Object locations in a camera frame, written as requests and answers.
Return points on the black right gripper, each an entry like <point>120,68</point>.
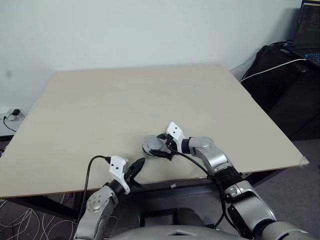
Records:
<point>170,143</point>

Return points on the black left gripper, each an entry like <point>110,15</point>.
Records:
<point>128,177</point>

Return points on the silver round motor lid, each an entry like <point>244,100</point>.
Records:
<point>153,143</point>

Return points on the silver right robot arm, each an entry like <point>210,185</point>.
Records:
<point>215,157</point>

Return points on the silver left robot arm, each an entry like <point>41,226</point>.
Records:
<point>96,202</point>

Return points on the small white clip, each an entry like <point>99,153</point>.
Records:
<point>172,185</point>

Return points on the grey robot torso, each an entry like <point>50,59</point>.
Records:
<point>175,232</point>

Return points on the black bag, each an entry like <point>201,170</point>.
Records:
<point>280,95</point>

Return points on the black power adapter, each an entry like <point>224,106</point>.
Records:
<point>16,112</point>

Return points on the white power strip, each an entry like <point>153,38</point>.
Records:
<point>11,114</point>

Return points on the clear tape on table corner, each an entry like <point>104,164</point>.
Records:
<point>303,161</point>

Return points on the black laptop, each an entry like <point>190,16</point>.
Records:
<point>310,27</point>

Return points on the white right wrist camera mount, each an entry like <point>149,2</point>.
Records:
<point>175,132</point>

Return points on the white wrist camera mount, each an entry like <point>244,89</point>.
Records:
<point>117,167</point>
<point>175,132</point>

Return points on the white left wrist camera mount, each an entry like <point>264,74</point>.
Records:
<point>117,167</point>

